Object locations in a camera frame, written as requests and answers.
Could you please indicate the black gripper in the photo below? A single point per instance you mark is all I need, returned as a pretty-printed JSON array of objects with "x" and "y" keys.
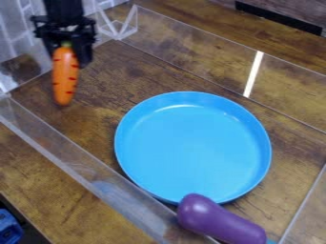
[{"x": 65, "y": 13}]

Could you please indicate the orange toy carrot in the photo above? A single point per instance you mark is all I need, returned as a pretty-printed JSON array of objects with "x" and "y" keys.
[{"x": 64, "y": 74}]

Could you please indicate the blue round tray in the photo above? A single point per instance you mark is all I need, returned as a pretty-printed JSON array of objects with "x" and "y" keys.
[{"x": 192, "y": 142}]

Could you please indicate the white mesh curtain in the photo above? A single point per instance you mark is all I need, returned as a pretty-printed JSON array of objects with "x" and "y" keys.
[{"x": 19, "y": 42}]

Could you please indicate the blue object at corner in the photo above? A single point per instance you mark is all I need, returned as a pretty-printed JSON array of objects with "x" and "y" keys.
[{"x": 11, "y": 231}]

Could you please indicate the purple toy eggplant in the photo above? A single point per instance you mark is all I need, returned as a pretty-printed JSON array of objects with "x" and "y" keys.
[{"x": 203, "y": 217}]

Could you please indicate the clear acrylic enclosure wall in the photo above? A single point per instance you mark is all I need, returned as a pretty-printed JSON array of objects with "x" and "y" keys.
[{"x": 166, "y": 46}]

